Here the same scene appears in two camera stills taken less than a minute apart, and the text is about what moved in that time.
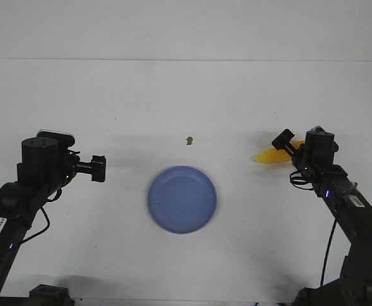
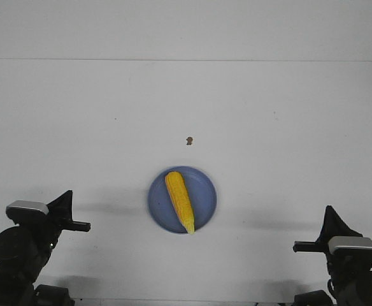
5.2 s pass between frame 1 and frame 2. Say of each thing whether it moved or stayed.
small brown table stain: stayed
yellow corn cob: moved
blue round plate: stayed
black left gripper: moved
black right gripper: moved
